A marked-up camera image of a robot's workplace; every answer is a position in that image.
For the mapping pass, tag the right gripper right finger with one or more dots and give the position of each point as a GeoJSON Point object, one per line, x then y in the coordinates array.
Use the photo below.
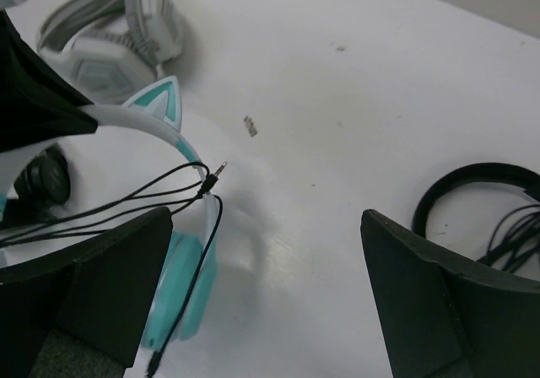
{"type": "Point", "coordinates": [445, 315]}

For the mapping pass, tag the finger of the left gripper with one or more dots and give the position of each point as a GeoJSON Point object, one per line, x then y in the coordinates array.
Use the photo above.
{"type": "Point", "coordinates": [36, 103]}

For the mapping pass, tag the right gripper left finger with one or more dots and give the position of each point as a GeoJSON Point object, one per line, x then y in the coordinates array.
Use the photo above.
{"type": "Point", "coordinates": [81, 311]}

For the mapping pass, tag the teal cat-ear headphones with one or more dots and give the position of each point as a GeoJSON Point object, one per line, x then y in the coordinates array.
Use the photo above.
{"type": "Point", "coordinates": [190, 265]}

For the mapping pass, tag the small black grey headphones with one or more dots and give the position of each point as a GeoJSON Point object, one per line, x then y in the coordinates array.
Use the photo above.
{"type": "Point", "coordinates": [45, 181]}

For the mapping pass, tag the black over-ear headphones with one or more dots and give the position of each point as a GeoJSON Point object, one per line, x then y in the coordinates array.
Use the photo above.
{"type": "Point", "coordinates": [486, 211]}

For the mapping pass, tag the white grey gaming headset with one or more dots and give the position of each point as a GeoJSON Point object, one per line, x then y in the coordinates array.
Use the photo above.
{"type": "Point", "coordinates": [110, 49]}

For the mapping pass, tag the small grey label scrap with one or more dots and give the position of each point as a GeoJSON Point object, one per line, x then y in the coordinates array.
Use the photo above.
{"type": "Point", "coordinates": [250, 126]}

